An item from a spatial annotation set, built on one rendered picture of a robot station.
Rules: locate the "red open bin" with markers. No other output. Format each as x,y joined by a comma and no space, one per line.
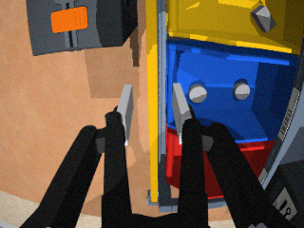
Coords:
256,153

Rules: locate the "blue bin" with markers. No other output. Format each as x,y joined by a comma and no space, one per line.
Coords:
271,80

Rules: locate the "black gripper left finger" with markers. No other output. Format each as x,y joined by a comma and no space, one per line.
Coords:
63,201

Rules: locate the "yellow open bin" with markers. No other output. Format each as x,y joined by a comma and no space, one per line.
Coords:
230,22

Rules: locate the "grey metal bin shelf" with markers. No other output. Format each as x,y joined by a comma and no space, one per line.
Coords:
291,132

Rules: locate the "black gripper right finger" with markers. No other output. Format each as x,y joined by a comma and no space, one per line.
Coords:
245,197

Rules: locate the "grey rectangular block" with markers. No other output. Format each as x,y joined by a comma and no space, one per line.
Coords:
263,18

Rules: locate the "yellow bar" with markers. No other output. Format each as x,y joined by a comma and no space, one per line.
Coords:
152,89

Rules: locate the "grey disc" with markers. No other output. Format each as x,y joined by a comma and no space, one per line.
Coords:
241,90
197,93

